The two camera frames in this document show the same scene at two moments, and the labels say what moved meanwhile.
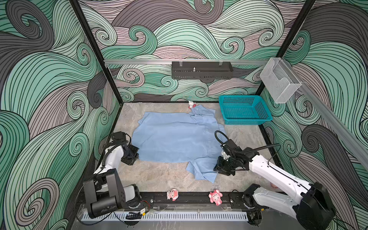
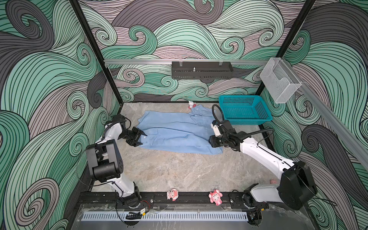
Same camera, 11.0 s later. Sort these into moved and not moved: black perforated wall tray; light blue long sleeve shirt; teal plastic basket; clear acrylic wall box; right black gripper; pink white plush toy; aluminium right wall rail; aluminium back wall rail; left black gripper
Moved: left black gripper; light blue long sleeve shirt; right black gripper
Not moved: aluminium right wall rail; black perforated wall tray; pink white plush toy; aluminium back wall rail; clear acrylic wall box; teal plastic basket
